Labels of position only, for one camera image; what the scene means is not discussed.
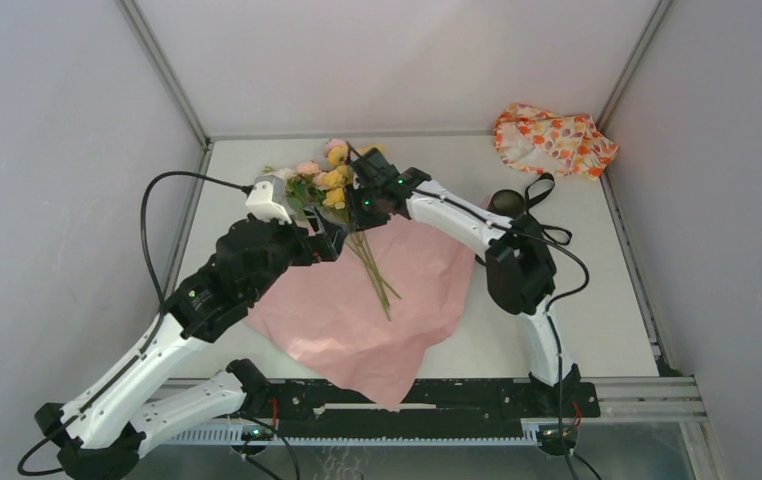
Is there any yellow artificial flower stem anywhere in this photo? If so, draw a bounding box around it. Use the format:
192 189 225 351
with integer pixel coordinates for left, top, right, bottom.
315 144 385 210

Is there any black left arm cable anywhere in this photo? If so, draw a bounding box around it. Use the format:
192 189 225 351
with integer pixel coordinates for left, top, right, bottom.
139 170 254 306

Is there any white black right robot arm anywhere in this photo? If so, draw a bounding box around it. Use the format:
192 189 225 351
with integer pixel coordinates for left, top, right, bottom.
345 147 580 416

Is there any white slotted cable duct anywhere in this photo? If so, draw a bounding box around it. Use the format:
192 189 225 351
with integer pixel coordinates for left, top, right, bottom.
165 423 542 447

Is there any orange floral fabric bag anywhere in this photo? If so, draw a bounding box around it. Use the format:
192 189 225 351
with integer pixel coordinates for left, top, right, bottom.
492 103 619 180

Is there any black ribbon with gold text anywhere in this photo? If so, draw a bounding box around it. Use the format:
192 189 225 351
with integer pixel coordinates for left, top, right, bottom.
521 173 573 248

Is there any pink wrapping paper sheet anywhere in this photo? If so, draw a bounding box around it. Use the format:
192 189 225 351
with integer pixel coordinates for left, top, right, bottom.
243 217 475 409

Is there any aluminium corner frame profile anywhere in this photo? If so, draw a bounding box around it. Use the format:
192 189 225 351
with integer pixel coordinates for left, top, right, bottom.
116 0 211 150

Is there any peach artificial rose stem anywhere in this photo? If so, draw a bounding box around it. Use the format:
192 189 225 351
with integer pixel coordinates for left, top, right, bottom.
290 161 327 202

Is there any dark cylindrical vase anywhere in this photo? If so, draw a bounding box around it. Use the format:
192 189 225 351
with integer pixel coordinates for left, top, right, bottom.
487 189 526 218

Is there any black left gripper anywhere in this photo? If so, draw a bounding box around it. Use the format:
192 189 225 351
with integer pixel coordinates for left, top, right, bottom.
245 204 348 303

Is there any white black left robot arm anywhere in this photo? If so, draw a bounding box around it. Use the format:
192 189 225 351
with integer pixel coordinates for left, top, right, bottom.
35 211 346 479

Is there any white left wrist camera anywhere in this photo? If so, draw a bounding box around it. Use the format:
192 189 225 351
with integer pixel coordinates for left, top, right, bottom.
245 174 292 225

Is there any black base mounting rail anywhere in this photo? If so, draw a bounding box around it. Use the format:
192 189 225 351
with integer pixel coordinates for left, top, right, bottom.
250 378 601 435

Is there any pink artificial rose stem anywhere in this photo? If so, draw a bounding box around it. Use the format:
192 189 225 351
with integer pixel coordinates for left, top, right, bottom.
323 139 401 322

